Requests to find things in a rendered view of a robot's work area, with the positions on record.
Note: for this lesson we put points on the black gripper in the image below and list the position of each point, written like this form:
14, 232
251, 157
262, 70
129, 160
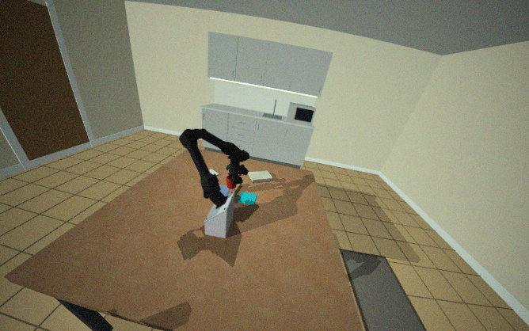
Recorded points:
234, 174

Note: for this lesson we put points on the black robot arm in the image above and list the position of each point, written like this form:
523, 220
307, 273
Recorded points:
209, 182

